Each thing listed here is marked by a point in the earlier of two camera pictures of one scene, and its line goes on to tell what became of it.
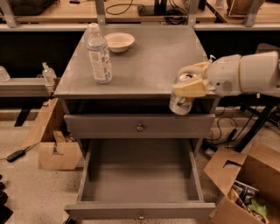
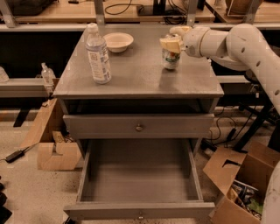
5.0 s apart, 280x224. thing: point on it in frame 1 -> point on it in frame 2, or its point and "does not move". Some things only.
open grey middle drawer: (140, 179) does not move
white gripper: (225, 75) -> (192, 41)
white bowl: (119, 42) does not move
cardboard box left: (57, 150) does not move
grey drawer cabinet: (140, 163) does not move
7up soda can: (178, 104) -> (171, 59)
